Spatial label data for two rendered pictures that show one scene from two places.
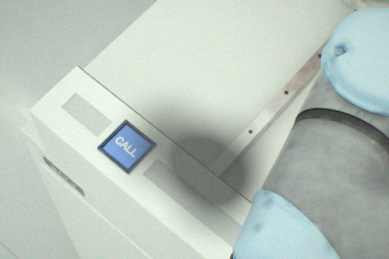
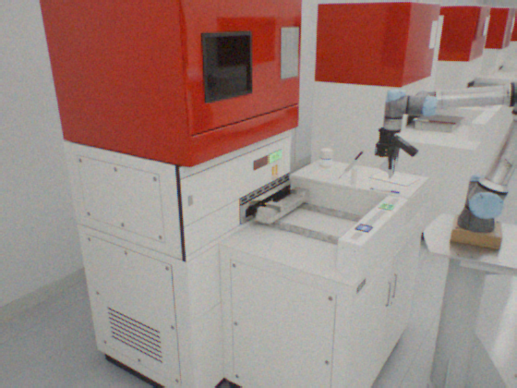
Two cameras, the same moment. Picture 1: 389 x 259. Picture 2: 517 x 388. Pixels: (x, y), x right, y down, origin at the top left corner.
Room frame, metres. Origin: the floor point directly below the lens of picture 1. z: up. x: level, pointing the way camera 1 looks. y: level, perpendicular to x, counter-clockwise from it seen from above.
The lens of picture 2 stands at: (1.00, 1.67, 1.73)
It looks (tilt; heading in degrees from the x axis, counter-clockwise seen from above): 22 degrees down; 263
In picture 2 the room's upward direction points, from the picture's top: straight up
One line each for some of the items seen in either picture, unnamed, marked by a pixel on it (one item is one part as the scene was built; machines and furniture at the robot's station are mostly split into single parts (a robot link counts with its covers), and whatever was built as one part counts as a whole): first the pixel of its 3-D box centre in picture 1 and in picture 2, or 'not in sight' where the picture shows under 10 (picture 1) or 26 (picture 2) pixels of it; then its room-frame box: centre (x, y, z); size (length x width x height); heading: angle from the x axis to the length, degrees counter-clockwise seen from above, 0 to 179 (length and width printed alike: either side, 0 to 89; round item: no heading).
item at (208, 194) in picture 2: not in sight; (243, 186); (0.85, -0.30, 1.02); 0.82 x 0.03 x 0.40; 50
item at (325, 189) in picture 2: not in sight; (357, 188); (0.23, -0.53, 0.89); 0.62 x 0.35 x 0.14; 140
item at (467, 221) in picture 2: not in sight; (477, 215); (-0.15, -0.06, 0.93); 0.15 x 0.15 x 0.10
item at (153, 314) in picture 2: not in sight; (194, 280); (1.11, -0.52, 0.41); 0.82 x 0.71 x 0.82; 50
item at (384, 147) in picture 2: not in sight; (389, 142); (0.26, -0.13, 1.25); 0.09 x 0.08 x 0.12; 140
